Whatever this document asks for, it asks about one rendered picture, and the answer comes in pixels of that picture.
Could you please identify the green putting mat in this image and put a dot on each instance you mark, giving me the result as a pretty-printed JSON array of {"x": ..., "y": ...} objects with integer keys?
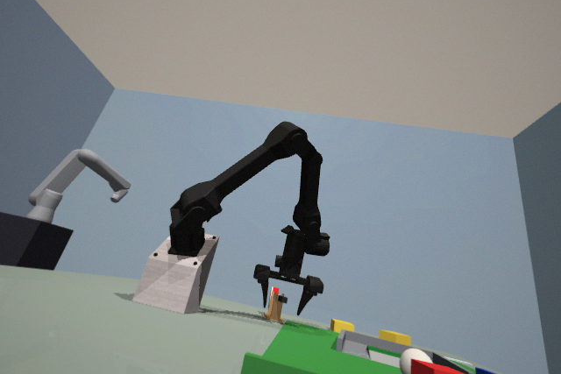
[{"x": 315, "y": 348}]

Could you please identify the red putter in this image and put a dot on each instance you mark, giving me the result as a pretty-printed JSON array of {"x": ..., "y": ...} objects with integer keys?
[{"x": 279, "y": 297}]

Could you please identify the white ball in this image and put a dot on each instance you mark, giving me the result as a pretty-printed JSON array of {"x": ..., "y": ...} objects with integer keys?
[{"x": 405, "y": 362}]

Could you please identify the red block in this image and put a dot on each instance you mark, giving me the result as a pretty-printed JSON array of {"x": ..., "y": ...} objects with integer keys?
[{"x": 421, "y": 367}]

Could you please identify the yellow rectangular block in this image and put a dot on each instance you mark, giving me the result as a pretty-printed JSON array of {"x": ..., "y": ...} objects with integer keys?
[
  {"x": 337, "y": 325},
  {"x": 393, "y": 337}
]

